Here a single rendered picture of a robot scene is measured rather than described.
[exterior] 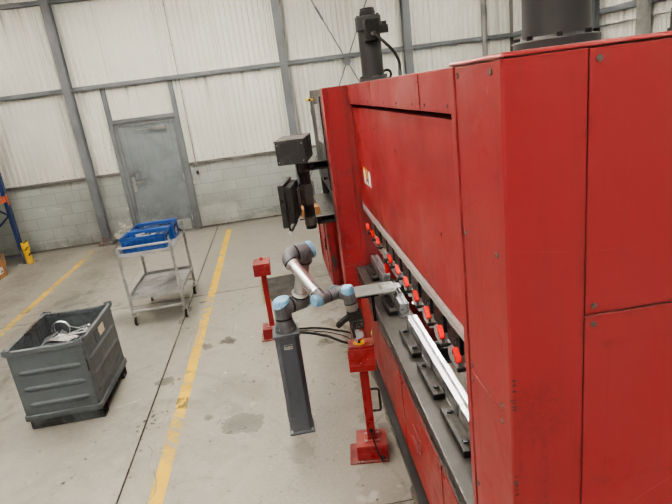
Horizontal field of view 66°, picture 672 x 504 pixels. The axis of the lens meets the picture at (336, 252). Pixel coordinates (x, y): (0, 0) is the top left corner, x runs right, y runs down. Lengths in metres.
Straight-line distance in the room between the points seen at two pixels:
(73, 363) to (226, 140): 6.65
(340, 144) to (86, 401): 2.84
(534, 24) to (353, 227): 3.02
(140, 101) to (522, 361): 9.94
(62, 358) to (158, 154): 6.52
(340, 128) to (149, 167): 6.94
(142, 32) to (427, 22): 5.21
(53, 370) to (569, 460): 4.03
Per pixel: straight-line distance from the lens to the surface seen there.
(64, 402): 4.77
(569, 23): 1.38
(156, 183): 10.62
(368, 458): 3.57
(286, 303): 3.46
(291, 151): 4.21
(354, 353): 3.14
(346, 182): 4.12
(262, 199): 10.51
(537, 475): 1.14
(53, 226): 11.36
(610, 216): 0.97
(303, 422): 3.86
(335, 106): 4.06
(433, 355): 2.67
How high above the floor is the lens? 2.28
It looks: 17 degrees down
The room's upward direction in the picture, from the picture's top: 7 degrees counter-clockwise
